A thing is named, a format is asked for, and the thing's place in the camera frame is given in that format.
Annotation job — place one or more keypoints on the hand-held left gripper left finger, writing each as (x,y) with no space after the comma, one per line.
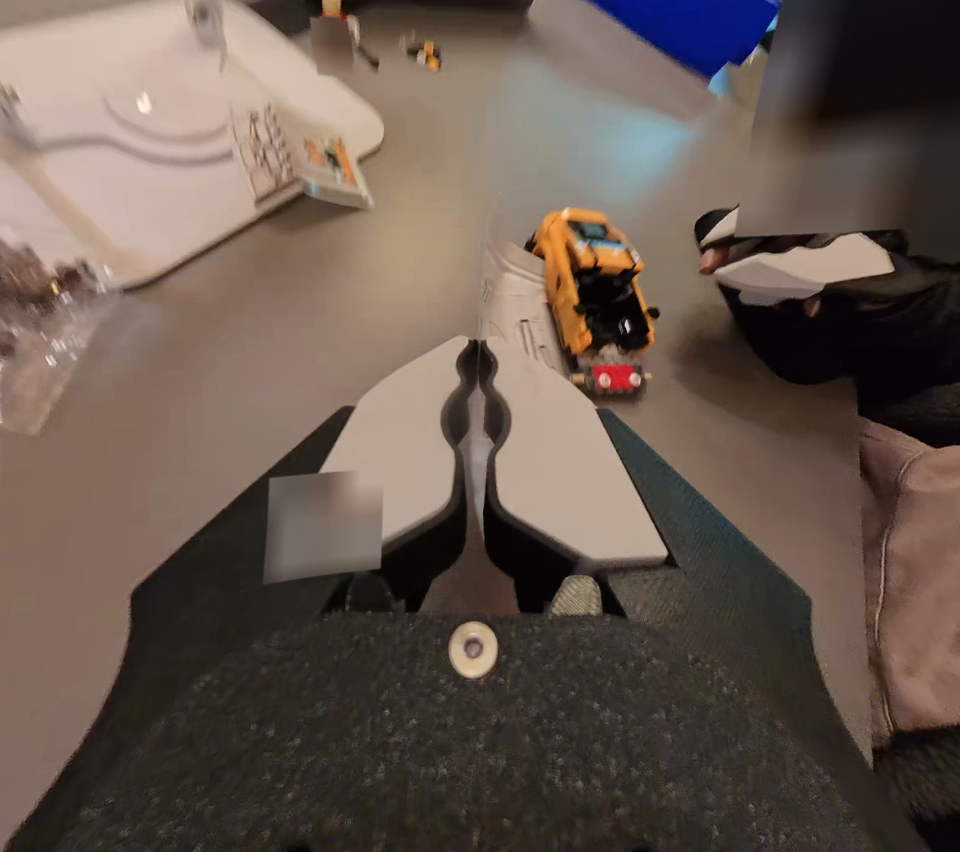
(405,432)

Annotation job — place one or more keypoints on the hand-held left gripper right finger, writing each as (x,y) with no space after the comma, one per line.
(555,477)

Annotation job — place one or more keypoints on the torn white paper bag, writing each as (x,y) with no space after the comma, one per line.
(517,297)

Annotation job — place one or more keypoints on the yellow lego car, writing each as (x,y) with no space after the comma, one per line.
(592,282)

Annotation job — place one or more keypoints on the person's right forearm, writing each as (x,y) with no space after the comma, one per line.
(900,342)

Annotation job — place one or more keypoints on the red lego minifigure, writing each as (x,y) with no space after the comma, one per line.
(331,0)

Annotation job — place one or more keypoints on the person's right hand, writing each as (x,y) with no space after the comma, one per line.
(710,261)

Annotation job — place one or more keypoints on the person's beige hoodie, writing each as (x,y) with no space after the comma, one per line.
(915,567)

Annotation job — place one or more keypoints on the white stand with clear rods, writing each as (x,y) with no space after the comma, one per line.
(150,176)

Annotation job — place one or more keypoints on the clear bag of dark screws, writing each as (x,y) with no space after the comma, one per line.
(37,289)

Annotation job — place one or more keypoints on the white minifigure helmet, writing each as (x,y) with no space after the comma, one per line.
(352,29)

